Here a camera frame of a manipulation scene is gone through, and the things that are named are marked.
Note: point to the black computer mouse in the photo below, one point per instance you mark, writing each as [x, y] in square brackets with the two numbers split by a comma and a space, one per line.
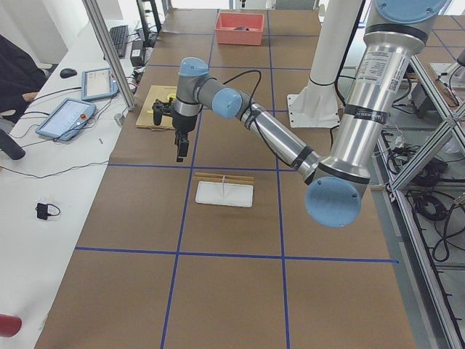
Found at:
[66, 73]

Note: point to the black power adapter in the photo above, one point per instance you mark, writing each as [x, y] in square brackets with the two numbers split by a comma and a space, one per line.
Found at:
[137, 56]

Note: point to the black keyboard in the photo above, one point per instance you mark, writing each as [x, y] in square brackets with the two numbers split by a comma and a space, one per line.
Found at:
[119, 36]

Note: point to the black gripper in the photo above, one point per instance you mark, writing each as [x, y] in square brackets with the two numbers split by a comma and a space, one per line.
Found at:
[184, 123]

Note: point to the red cylinder object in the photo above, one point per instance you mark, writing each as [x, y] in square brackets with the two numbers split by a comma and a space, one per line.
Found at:
[9, 325]

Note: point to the far blue teach pendant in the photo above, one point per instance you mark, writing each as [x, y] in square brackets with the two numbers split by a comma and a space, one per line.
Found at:
[98, 84]

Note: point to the aluminium frame post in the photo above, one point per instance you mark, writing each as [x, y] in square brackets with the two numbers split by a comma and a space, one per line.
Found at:
[102, 34]

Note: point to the blue teach pendant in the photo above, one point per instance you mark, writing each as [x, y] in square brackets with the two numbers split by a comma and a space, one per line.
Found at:
[98, 84]
[67, 119]

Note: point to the black handle left edge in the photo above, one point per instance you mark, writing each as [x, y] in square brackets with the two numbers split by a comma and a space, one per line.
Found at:
[10, 147]

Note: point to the aluminium frame truss right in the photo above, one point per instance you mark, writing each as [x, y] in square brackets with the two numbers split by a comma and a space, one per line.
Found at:
[420, 154]

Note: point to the yellow lemon slices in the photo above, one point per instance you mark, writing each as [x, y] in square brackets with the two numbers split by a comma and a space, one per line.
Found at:
[171, 96]

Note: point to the small black device with cable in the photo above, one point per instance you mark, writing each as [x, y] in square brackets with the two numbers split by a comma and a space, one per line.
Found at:
[45, 211]

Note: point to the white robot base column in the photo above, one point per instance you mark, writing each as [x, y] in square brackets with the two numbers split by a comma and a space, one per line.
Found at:
[316, 106]

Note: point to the near blue teach pendant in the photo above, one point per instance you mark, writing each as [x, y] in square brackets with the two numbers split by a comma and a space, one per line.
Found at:
[67, 119]

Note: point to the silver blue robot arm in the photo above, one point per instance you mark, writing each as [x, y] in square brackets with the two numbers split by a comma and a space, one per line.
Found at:
[396, 31]

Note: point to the wooden cutting board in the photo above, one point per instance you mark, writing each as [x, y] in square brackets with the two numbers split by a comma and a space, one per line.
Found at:
[145, 120]

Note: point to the white rectangular tray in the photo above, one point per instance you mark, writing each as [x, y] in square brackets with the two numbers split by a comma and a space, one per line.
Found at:
[224, 194]

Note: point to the person in dark clothes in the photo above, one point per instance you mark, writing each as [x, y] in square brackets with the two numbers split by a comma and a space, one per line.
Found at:
[21, 79]

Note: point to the pink plastic bin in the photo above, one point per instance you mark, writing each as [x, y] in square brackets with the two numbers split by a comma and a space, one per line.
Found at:
[227, 21]

